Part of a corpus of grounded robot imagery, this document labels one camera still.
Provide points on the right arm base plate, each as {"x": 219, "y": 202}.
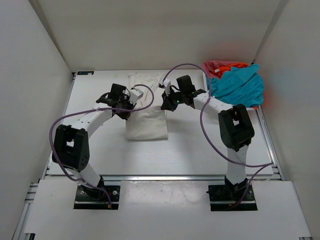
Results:
{"x": 222, "y": 199}

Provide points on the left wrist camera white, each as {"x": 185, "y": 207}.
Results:
{"x": 135, "y": 95}

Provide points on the white front cover board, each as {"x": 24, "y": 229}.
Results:
{"x": 177, "y": 210}

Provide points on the teal polo shirt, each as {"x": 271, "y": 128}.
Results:
{"x": 238, "y": 86}

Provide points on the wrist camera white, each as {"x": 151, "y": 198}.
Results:
{"x": 135, "y": 95}
{"x": 166, "y": 85}

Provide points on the aluminium frame rail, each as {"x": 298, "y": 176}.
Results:
{"x": 273, "y": 177}

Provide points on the white laundry basket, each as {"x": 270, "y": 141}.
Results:
{"x": 206, "y": 89}

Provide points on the small black label plate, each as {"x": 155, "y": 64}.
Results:
{"x": 85, "y": 73}

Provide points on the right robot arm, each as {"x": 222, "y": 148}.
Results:
{"x": 235, "y": 129}

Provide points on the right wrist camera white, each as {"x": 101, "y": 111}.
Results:
{"x": 166, "y": 85}

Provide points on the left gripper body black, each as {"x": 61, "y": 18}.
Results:
{"x": 126, "y": 104}

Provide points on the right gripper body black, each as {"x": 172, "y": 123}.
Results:
{"x": 174, "y": 99}

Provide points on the white t shirt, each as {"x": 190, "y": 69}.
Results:
{"x": 149, "y": 124}

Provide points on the pink shirt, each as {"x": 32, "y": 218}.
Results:
{"x": 211, "y": 65}

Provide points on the orange shirt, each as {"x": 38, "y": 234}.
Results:
{"x": 218, "y": 72}

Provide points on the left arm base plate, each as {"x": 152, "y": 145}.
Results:
{"x": 86, "y": 199}

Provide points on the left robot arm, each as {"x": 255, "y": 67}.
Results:
{"x": 70, "y": 143}

